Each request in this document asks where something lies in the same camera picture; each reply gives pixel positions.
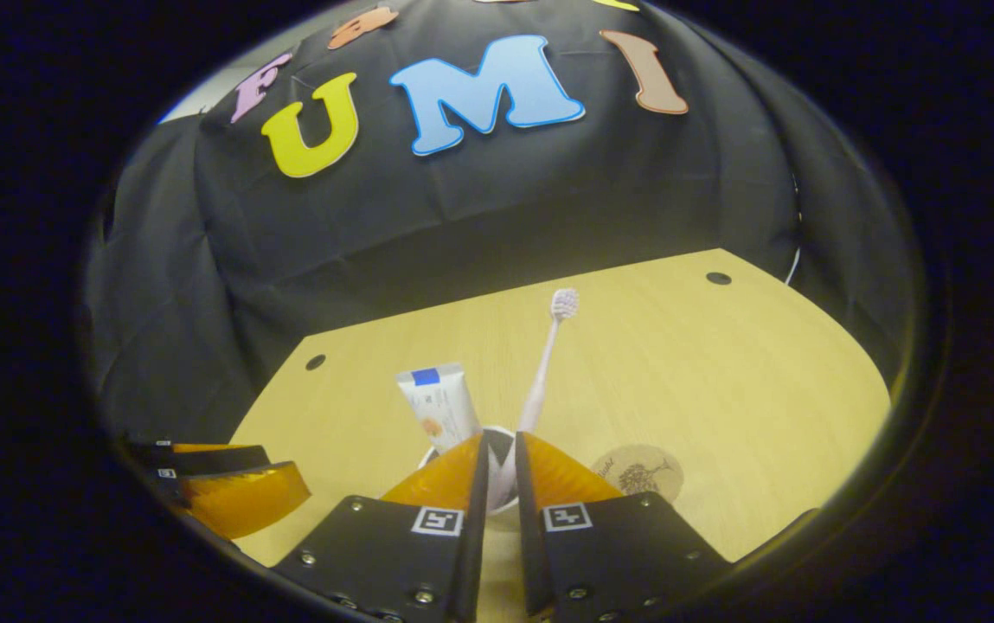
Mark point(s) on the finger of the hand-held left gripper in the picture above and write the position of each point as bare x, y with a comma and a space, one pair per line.
522, 484
479, 484
202, 459
202, 474

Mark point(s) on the white cup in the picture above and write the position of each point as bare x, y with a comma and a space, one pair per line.
501, 497

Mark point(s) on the white toothpaste tube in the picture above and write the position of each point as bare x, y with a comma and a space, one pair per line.
440, 407

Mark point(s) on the pale pink toothbrush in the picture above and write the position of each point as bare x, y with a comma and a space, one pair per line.
544, 372

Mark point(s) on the round cork coaster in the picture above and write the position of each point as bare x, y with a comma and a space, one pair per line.
644, 472

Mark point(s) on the light wooden desktop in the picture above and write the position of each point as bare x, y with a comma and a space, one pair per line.
721, 389

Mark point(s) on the black backdrop cloth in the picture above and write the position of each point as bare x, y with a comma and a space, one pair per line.
496, 208

